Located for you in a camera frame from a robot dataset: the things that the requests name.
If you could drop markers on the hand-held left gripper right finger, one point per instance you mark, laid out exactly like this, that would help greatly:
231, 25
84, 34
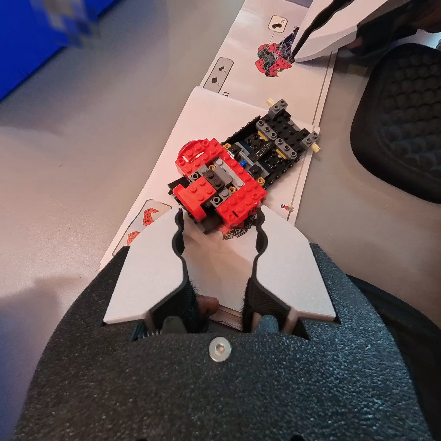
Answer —
293, 275

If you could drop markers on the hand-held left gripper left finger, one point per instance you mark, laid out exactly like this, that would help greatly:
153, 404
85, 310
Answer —
148, 272

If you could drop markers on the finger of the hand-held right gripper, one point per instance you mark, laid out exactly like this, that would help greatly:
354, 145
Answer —
334, 38
313, 13

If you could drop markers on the black and red lego model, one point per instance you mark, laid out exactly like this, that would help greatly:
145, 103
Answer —
237, 193

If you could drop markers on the white lego instruction booklet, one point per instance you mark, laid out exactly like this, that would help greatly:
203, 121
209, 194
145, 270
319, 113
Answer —
220, 110

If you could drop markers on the person's left hand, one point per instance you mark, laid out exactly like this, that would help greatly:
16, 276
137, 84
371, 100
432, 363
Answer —
208, 305

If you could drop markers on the blue storage bin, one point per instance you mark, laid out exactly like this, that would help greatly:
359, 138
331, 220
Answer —
20, 69

